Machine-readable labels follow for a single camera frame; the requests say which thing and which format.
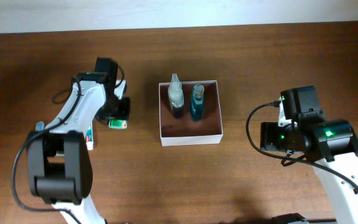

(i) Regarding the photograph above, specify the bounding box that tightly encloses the blue white toothbrush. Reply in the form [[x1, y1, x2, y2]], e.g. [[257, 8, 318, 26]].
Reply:
[[35, 121, 45, 131]]

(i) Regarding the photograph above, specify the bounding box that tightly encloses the clear bottle with purple liquid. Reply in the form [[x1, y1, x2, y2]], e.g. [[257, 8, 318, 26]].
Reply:
[[168, 73, 185, 118]]

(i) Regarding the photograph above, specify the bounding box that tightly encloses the green soap packet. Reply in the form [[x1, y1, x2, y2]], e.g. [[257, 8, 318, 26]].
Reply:
[[108, 119, 127, 129]]

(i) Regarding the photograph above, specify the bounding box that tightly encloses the teal mouthwash bottle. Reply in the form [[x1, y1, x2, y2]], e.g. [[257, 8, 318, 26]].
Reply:
[[190, 84, 204, 121]]

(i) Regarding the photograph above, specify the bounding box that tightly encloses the white cardboard box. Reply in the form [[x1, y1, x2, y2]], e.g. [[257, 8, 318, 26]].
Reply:
[[158, 80, 223, 146]]

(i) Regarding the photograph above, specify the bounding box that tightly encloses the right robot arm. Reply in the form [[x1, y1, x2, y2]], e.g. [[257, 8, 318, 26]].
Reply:
[[260, 86, 358, 223]]

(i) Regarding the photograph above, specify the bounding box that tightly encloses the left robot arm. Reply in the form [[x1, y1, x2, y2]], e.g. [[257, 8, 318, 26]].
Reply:
[[24, 57, 130, 223]]

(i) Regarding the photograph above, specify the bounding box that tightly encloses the green white toothpaste tube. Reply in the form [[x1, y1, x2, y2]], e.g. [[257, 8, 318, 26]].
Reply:
[[85, 123, 94, 151]]

